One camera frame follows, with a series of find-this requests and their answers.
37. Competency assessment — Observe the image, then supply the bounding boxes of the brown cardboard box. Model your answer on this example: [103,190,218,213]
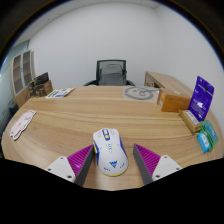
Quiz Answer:
[157,87,193,113]

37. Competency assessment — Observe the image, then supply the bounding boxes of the green packet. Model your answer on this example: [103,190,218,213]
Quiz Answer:
[199,119,220,152]

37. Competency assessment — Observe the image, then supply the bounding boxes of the pink cartoon-shaped mouse pad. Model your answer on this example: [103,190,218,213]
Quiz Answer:
[9,109,37,141]

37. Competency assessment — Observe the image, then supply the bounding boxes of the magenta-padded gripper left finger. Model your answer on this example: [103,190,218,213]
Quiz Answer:
[44,144,96,187]

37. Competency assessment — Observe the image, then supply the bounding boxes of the wooden cabinet shelf unit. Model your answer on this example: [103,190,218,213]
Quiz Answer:
[9,49,37,108]

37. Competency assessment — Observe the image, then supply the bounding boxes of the blue packet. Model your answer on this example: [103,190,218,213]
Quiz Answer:
[196,131,211,155]

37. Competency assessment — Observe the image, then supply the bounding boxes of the narrow dark brown carton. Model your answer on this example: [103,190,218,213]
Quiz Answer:
[27,79,38,100]

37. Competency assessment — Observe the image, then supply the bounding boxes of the black leather armchair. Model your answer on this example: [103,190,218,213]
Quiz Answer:
[0,99,19,136]

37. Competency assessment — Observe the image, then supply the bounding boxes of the white blue yellow computer mouse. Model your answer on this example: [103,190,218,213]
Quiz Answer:
[92,128,130,177]

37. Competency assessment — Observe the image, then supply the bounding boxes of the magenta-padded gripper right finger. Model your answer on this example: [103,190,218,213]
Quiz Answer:
[133,143,183,186]

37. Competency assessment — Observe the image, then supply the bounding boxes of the purple blister package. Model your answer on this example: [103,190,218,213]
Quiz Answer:
[187,75,215,123]

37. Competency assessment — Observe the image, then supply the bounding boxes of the grey mesh office chair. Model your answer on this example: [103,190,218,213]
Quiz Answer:
[83,59,136,87]

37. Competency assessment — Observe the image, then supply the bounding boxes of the open black box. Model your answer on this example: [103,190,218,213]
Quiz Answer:
[33,71,50,87]

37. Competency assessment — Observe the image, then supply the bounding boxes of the small tan box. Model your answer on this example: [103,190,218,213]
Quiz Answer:
[178,109,202,134]

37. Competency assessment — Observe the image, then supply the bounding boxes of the white green printed sheet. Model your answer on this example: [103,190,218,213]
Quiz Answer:
[44,87,75,100]

